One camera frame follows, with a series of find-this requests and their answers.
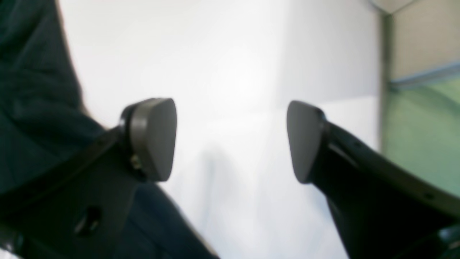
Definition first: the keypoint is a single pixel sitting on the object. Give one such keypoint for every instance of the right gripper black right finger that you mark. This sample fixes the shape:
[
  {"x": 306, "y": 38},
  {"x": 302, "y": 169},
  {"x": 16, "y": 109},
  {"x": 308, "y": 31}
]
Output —
[{"x": 380, "y": 210}]

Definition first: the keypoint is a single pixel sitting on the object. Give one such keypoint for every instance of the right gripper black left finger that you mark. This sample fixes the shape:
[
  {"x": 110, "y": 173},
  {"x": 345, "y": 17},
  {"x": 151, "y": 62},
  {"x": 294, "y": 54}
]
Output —
[{"x": 78, "y": 209}]

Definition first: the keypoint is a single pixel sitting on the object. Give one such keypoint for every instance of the black long-sleeve T-shirt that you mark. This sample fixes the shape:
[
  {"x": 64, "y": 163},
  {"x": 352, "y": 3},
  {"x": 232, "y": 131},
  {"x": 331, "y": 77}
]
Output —
[{"x": 44, "y": 122}]

